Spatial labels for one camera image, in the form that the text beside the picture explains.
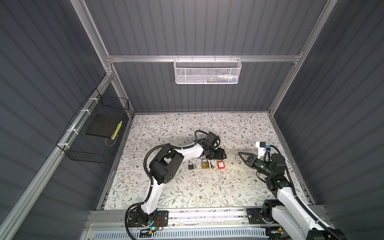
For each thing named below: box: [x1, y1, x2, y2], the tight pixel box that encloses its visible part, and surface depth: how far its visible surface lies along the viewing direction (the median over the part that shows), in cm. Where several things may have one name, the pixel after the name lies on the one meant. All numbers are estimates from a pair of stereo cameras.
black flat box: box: [86, 113, 120, 139], surface depth 76 cm
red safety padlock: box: [217, 161, 226, 170], surface depth 93 cm
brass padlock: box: [201, 158, 210, 169], surface depth 93 cm
